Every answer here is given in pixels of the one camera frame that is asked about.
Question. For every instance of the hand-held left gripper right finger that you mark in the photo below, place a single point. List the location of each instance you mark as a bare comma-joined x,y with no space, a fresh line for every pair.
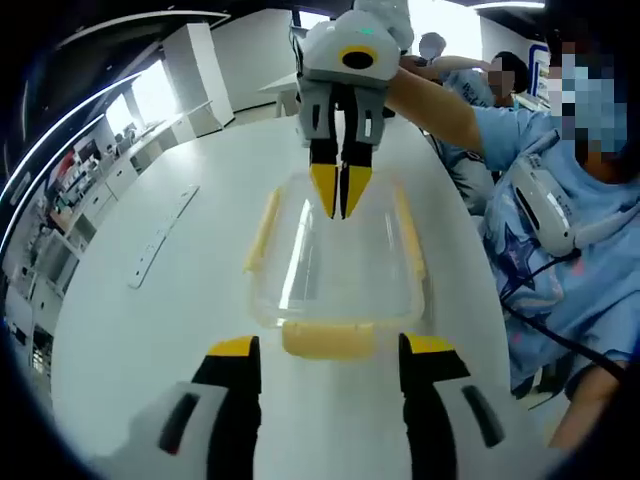
450,430

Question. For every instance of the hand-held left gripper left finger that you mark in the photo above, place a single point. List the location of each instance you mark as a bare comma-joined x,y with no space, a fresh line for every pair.
150,435

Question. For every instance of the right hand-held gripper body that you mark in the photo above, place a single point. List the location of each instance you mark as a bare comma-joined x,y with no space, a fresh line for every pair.
325,45

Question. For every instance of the clear container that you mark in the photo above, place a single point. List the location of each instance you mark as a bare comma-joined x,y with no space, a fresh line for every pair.
325,344

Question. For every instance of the clear plastic storage box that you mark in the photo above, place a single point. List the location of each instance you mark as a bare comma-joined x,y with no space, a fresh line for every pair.
325,314

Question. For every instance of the white background table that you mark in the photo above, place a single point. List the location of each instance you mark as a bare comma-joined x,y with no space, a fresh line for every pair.
280,90

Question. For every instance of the white square pillar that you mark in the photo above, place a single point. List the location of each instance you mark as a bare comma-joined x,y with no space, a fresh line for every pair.
200,80

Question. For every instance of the white worn device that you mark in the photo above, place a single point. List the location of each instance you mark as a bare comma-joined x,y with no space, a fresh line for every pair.
540,205

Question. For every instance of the white built-in power strip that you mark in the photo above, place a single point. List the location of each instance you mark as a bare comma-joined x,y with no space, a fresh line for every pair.
160,235

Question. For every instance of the white drawer cabinet row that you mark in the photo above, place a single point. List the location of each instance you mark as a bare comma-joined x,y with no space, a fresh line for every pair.
130,165

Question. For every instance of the long ceiling light strip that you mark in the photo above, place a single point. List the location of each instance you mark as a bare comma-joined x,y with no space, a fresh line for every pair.
65,125

